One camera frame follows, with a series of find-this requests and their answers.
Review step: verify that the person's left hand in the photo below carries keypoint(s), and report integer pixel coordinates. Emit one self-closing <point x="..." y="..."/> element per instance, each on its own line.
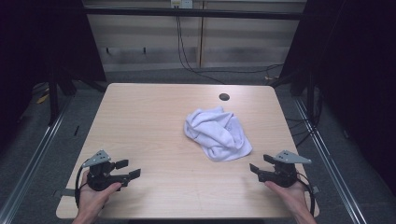
<point x="93" y="199"/>

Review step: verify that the black metal stand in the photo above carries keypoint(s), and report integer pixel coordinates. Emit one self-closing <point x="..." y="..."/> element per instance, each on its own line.
<point x="53" y="96"/>

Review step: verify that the white wall socket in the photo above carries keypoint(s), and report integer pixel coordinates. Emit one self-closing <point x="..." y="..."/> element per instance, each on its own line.
<point x="181" y="3"/>

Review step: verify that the white towel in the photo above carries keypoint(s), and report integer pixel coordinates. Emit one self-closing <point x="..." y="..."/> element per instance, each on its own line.
<point x="218" y="133"/>

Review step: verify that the black curtain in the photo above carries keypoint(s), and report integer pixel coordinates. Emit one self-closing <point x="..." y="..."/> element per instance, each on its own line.
<point x="40" y="46"/>
<point x="355" y="77"/>

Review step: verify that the yellow floor object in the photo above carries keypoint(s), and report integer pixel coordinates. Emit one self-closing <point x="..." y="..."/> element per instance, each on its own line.
<point x="42" y="98"/>

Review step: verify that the small black floor object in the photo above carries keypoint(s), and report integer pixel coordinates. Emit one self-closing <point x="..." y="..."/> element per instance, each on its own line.
<point x="76" y="130"/>

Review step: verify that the person's right hand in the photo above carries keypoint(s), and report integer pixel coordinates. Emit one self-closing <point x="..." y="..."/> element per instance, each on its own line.
<point x="288" y="197"/>

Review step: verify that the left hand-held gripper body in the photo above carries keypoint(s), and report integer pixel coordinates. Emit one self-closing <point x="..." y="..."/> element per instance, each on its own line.
<point x="99" y="174"/>

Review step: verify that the metal floor rail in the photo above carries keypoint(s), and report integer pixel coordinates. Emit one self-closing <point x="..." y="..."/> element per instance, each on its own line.
<point x="333" y="168"/>
<point x="29" y="165"/>

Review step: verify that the black horizontal bar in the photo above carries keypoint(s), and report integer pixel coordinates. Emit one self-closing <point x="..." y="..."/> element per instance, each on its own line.
<point x="193" y="13"/>

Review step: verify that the black table grommet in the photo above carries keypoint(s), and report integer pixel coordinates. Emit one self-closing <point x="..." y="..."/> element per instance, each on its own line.
<point x="224" y="96"/>

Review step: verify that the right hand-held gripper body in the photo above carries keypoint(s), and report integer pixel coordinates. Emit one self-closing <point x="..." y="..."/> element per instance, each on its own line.
<point x="285" y="172"/>

